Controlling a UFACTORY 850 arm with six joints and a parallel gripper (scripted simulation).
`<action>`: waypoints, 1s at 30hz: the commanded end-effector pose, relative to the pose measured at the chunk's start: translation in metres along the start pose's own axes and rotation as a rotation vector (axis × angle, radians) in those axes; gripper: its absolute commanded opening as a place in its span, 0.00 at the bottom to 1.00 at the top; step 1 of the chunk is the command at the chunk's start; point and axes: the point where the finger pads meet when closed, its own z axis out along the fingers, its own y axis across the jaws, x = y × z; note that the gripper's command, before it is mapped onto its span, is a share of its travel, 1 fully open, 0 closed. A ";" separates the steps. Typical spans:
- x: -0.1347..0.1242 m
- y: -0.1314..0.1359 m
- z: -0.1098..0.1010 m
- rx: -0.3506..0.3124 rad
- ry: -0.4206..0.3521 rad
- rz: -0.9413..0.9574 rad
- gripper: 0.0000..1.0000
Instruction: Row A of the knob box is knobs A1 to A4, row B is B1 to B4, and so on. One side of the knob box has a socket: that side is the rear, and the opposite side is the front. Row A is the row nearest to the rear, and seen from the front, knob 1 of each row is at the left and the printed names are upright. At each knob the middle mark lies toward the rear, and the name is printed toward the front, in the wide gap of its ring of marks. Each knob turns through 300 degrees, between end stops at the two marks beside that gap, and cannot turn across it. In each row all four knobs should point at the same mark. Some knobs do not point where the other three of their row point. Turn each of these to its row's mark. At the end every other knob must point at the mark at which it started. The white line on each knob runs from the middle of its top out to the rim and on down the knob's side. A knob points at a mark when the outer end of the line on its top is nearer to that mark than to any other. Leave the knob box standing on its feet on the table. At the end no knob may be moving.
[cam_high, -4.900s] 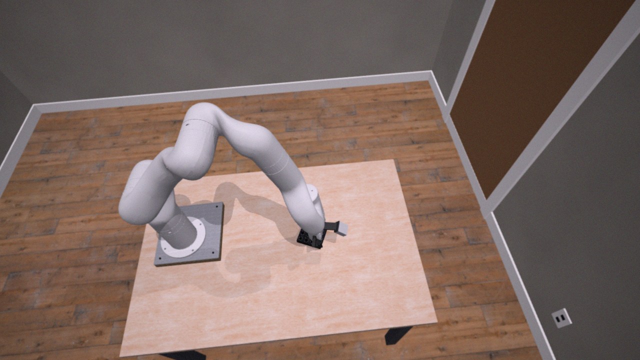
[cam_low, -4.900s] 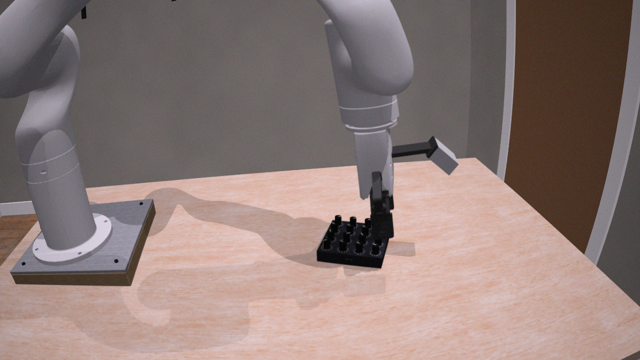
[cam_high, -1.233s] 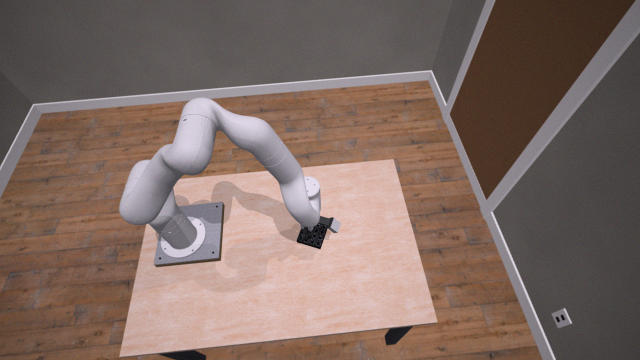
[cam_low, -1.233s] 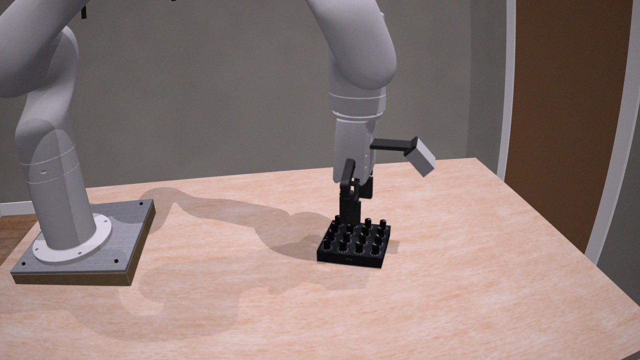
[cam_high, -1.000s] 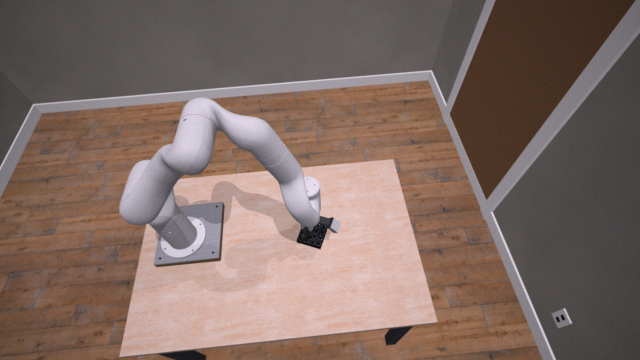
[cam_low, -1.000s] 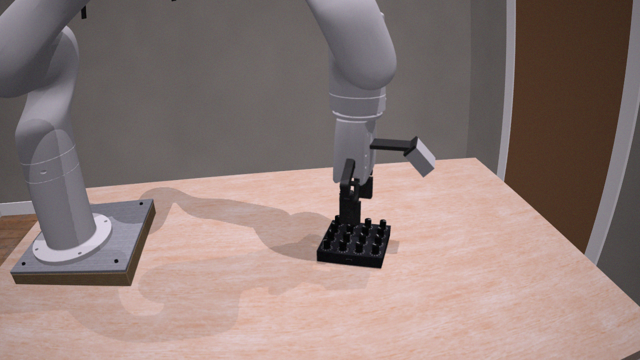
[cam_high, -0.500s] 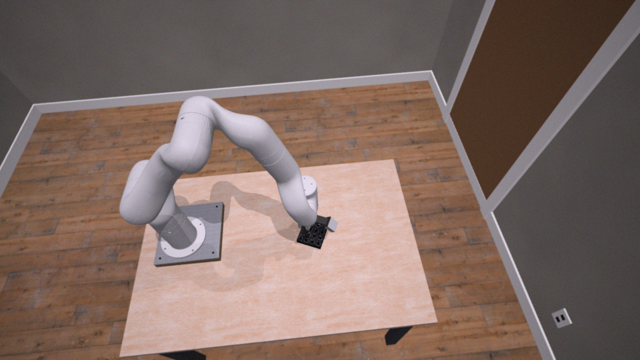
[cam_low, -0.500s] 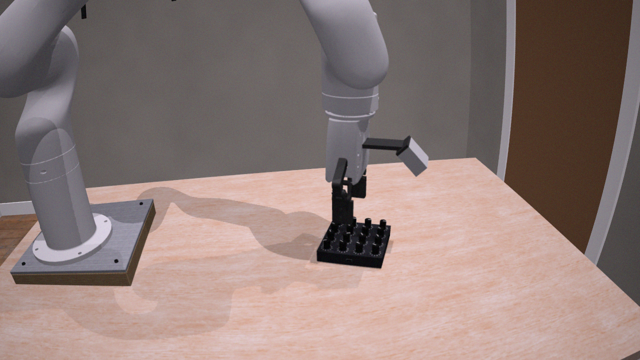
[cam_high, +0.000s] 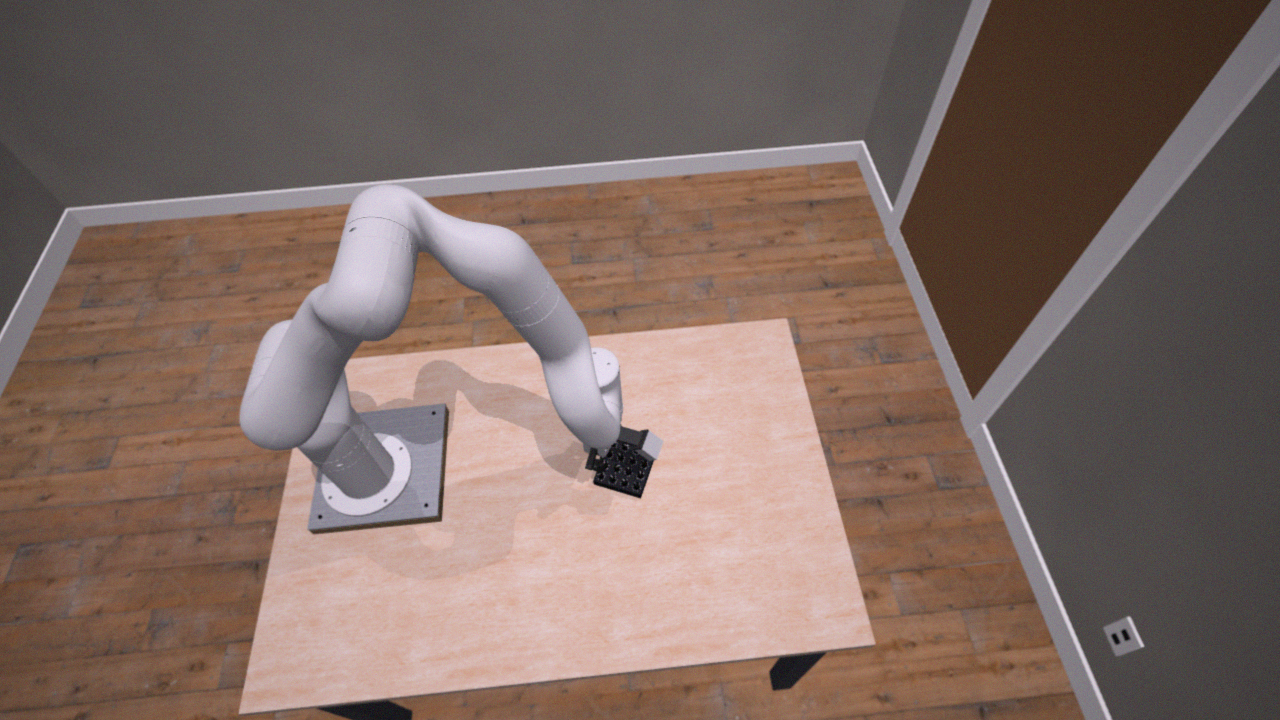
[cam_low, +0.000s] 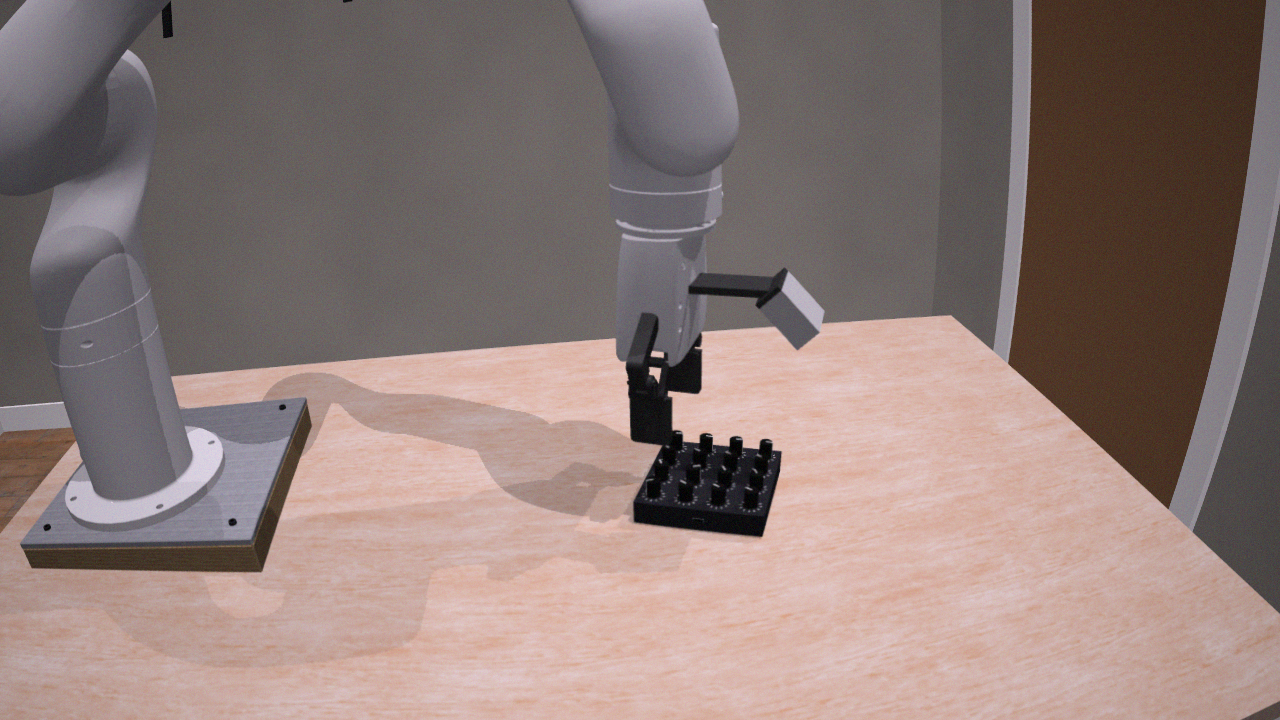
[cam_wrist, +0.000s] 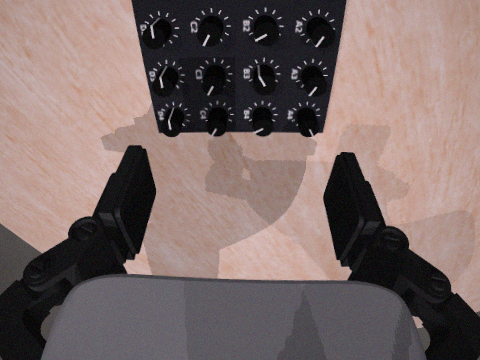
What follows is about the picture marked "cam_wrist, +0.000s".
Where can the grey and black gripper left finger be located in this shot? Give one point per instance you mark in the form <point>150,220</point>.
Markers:
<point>96,246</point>

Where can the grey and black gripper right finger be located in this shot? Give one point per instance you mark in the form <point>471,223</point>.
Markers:
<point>380,254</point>

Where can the black knob box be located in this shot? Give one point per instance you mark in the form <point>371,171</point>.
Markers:
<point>239,92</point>

